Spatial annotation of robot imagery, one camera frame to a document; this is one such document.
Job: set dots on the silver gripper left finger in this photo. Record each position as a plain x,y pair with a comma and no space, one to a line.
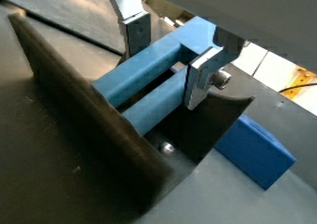
135,25

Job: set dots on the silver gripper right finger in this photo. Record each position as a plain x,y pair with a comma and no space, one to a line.
205,71

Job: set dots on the blue foam shape board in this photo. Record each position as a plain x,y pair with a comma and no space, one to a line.
256,152

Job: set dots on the black fixture stand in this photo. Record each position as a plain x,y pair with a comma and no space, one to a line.
150,161

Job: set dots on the yellow frame part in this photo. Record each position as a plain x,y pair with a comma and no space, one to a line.
303,80

